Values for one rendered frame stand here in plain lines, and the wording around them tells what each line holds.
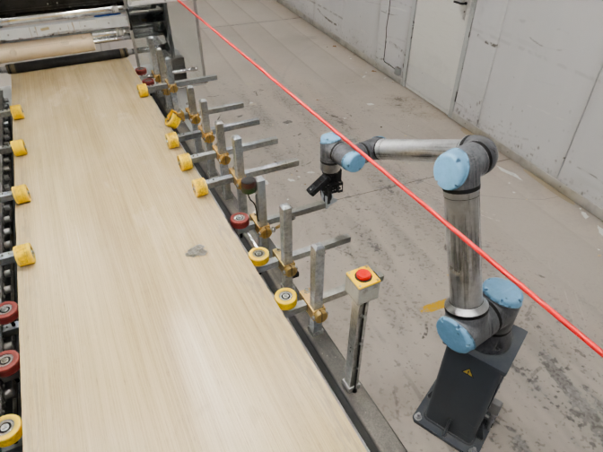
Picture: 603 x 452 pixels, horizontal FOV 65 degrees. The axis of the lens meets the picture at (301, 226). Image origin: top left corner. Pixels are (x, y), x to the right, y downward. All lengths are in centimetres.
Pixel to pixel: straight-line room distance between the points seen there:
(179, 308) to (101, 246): 50
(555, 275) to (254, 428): 249
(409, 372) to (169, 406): 149
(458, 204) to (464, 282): 28
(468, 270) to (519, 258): 184
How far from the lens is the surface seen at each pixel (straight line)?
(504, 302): 184
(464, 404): 226
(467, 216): 156
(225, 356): 153
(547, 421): 270
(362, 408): 166
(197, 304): 169
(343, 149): 195
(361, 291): 128
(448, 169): 150
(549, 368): 290
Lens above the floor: 212
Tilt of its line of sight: 38 degrees down
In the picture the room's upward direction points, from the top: straight up
